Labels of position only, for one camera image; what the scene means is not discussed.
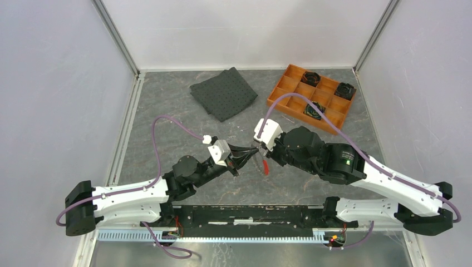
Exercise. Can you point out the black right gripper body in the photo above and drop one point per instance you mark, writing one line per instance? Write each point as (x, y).
(279, 152)

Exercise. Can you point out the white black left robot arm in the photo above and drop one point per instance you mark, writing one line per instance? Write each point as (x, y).
(88, 207)

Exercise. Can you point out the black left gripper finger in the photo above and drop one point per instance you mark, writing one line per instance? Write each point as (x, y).
(241, 157)
(241, 150)

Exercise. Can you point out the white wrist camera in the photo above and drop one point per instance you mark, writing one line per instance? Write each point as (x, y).
(266, 133)
(218, 149)

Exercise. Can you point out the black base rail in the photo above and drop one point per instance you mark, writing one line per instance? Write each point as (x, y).
(257, 221)

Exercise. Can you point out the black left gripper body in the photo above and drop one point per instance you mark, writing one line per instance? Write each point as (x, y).
(230, 164)

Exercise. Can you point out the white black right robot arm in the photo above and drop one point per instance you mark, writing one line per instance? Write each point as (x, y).
(416, 206)

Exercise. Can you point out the grey perforated mat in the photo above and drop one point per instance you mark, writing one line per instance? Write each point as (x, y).
(225, 95)

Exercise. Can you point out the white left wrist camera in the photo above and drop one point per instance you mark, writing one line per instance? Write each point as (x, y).
(218, 149)

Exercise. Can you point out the large metal keyring red grip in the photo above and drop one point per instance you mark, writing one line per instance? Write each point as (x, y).
(261, 162)

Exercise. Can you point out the wooden compartment tray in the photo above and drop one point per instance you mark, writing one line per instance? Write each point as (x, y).
(290, 82)

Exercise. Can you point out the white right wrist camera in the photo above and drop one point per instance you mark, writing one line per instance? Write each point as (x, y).
(266, 133)

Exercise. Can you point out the dark patterned roll front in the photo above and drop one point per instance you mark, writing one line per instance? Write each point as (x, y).
(311, 110)

